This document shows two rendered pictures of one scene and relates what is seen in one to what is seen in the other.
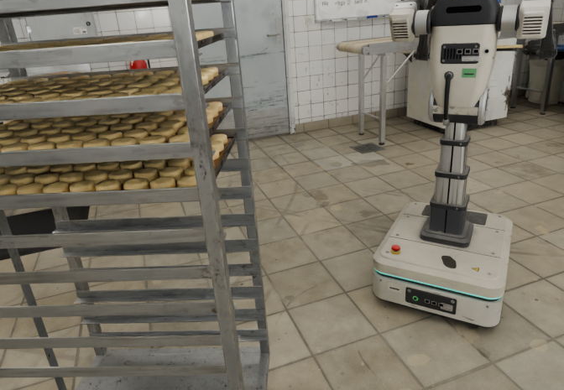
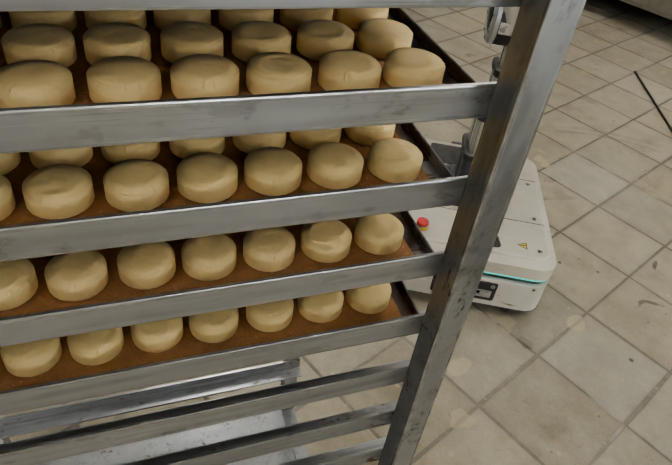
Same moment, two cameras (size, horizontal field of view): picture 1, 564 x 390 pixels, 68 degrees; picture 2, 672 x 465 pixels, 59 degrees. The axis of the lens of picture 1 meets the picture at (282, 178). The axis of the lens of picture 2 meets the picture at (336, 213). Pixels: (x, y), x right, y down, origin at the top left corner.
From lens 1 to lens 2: 0.63 m
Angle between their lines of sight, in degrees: 29
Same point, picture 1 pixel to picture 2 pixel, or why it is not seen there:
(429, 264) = not seen: hidden behind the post
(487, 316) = (530, 300)
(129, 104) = (348, 204)
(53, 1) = not seen: outside the picture
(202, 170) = (459, 305)
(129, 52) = (387, 108)
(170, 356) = (142, 445)
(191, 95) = (500, 196)
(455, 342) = (492, 334)
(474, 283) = (525, 265)
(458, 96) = not seen: hidden behind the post
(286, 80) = not seen: outside the picture
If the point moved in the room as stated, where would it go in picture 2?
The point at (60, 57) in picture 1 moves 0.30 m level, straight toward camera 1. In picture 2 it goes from (220, 120) to (658, 398)
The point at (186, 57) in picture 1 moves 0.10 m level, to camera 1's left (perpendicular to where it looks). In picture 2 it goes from (523, 133) to (411, 149)
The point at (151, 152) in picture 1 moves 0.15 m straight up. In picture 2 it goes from (359, 277) to (385, 141)
